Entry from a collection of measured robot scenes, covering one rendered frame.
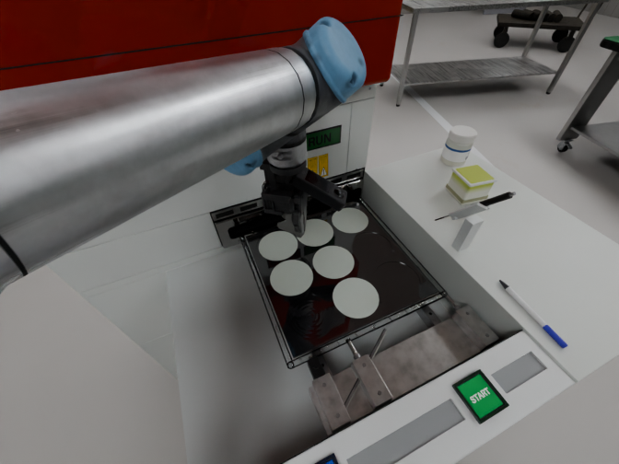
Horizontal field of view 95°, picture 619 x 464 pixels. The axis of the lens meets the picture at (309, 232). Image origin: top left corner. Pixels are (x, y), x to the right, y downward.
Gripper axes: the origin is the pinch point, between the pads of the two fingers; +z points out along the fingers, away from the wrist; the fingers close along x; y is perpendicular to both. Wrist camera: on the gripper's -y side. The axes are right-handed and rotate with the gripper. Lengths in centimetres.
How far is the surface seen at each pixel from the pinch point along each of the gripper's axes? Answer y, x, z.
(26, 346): 148, 17, 96
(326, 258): -6.2, 2.0, 5.7
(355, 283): -13.6, 8.0, 5.7
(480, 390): -33.8, 28.2, -0.7
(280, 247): 5.9, 0.7, 5.6
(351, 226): -11.1, -9.7, 5.6
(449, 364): -32.8, 21.5, 7.7
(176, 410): 56, 28, 96
